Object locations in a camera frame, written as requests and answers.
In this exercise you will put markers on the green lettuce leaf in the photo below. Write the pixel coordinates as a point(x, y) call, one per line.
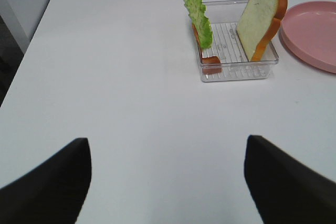
point(196, 11)

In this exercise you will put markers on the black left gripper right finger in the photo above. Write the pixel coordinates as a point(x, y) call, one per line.
point(283, 189)

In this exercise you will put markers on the bacon strip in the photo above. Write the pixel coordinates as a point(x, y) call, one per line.
point(209, 65)

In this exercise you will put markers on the pink round plate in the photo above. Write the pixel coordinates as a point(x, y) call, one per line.
point(308, 31)

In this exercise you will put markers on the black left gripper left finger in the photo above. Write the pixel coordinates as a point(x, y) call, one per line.
point(54, 191)

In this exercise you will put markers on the clear plastic left tray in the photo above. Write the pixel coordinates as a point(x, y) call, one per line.
point(224, 16)

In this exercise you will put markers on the bread slice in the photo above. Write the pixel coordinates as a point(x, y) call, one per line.
point(258, 24)

